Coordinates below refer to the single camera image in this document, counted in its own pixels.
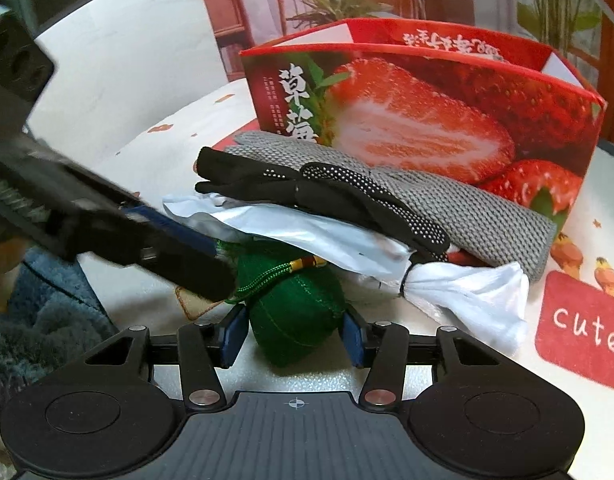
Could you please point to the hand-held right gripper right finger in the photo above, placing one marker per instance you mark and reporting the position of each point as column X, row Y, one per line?
column 352, row 340

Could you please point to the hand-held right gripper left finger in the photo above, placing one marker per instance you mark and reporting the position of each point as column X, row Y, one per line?
column 234, row 335

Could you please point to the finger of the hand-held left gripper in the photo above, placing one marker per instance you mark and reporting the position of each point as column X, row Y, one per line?
column 197, row 275
column 182, row 232

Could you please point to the black dotted glove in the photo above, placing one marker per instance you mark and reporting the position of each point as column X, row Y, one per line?
column 347, row 205

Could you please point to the grey knitted cloth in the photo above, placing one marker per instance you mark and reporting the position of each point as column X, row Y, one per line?
column 462, row 210

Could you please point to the red strawberry print box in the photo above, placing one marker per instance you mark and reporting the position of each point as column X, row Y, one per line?
column 412, row 110

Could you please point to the blue fluffy towel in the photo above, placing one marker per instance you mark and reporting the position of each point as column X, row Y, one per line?
column 47, row 310

